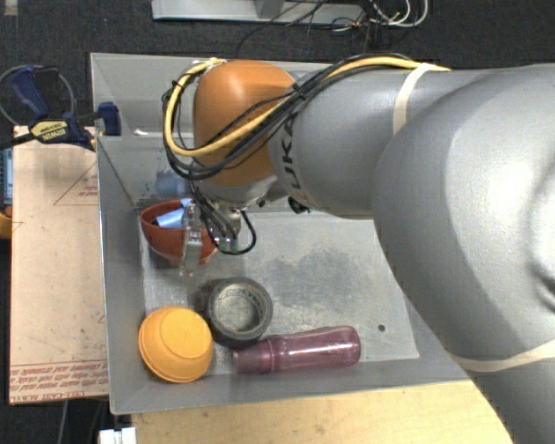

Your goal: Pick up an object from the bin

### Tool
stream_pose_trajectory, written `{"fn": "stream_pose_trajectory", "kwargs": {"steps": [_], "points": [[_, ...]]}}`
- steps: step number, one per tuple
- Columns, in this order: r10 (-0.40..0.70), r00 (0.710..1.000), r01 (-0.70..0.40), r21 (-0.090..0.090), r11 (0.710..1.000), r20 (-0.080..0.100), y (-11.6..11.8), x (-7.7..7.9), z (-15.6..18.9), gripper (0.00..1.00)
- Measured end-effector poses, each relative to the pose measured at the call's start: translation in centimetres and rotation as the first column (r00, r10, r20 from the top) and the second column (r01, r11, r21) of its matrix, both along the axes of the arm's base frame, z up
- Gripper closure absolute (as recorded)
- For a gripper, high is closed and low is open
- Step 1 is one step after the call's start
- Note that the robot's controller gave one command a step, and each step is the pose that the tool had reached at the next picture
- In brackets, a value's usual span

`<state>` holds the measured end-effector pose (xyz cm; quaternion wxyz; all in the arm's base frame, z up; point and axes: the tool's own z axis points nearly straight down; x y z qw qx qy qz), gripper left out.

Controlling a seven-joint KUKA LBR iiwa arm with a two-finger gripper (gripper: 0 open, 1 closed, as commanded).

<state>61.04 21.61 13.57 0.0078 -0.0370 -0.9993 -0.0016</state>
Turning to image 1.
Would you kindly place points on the brown cardboard board, red print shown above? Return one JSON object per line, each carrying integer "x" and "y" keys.
{"x": 55, "y": 257}

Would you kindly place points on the grey tape roll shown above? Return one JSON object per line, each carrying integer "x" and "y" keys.
{"x": 222, "y": 326}

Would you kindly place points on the black cylinder on white bracket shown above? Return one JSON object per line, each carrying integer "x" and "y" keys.
{"x": 299, "y": 205}

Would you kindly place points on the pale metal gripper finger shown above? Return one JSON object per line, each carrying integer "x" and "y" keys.
{"x": 190, "y": 215}
{"x": 192, "y": 255}

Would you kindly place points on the orange bowl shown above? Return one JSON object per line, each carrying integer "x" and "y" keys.
{"x": 176, "y": 345}

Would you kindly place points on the light blue plastic object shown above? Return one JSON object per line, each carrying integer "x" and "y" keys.
{"x": 168, "y": 220}

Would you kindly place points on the red-brown bowl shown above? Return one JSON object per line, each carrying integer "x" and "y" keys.
{"x": 164, "y": 243}

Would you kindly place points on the purple clear plastic bottle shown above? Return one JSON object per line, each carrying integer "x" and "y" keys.
{"x": 300, "y": 350}

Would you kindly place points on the grey metal bin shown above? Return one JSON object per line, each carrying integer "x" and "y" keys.
{"x": 314, "y": 271}

